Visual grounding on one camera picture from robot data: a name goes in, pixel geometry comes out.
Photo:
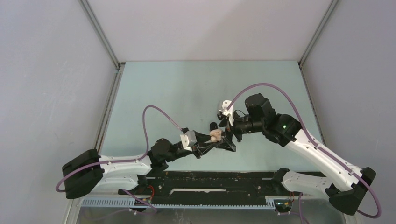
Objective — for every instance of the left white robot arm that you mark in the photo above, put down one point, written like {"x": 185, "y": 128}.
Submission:
{"x": 91, "y": 172}

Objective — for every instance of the aluminium frame post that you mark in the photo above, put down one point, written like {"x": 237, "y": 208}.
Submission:
{"x": 318, "y": 31}
{"x": 92, "y": 18}

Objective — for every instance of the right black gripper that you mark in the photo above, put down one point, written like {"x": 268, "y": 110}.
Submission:
{"x": 227, "y": 143}

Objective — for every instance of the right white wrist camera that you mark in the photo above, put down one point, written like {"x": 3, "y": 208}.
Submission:
{"x": 225, "y": 110}

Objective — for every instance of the black mounting base rail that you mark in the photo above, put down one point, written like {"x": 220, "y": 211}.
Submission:
{"x": 194, "y": 188}

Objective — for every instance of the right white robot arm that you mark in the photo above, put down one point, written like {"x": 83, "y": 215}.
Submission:
{"x": 344, "y": 184}

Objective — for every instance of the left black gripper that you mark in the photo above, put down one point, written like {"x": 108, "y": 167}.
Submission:
{"x": 198, "y": 148}

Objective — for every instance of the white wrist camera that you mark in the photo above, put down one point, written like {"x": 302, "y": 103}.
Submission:
{"x": 188, "y": 140}
{"x": 225, "y": 110}

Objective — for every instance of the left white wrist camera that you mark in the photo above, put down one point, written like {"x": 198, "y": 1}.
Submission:
{"x": 188, "y": 140}

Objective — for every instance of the black oval charging case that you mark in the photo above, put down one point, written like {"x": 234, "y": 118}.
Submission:
{"x": 213, "y": 126}

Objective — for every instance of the right aluminium frame post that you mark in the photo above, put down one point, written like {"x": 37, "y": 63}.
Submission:
{"x": 318, "y": 31}

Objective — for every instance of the left aluminium frame post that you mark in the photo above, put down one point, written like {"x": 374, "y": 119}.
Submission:
{"x": 92, "y": 18}

